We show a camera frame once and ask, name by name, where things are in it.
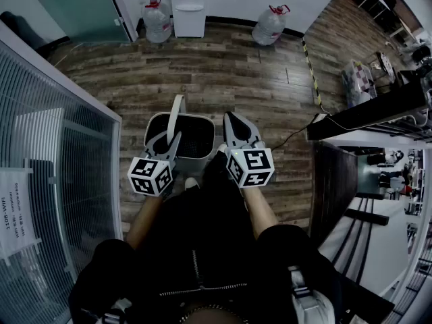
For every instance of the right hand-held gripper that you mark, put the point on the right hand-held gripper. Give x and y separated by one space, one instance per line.
251 167

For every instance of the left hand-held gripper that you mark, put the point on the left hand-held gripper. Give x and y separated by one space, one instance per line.
150 175

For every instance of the person's left forearm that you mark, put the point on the person's left forearm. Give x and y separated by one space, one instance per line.
143 218

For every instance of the person's right forearm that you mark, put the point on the person's right forearm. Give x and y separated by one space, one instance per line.
261 211

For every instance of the white shoe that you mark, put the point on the white shoe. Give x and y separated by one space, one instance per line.
221 148
191 183

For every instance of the yellow black hazard strip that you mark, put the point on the yellow black hazard strip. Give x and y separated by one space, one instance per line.
312 73

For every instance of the person's black clothing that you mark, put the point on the person's black clothing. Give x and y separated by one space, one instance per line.
202 231

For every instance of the glass partition with blinds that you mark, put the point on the glass partition with blinds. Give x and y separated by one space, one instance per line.
50 130

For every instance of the white water dispenser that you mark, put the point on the white water dispenser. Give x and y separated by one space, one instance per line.
189 19

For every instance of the clear plastic storage box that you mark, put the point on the clear plastic storage box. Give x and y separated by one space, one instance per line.
359 84

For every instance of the frosted glass door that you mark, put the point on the frosted glass door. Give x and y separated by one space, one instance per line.
77 8

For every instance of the white paper notice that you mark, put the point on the white paper notice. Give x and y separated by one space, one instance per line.
15 211

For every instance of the white door frame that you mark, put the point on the white door frame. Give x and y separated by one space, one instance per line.
123 12

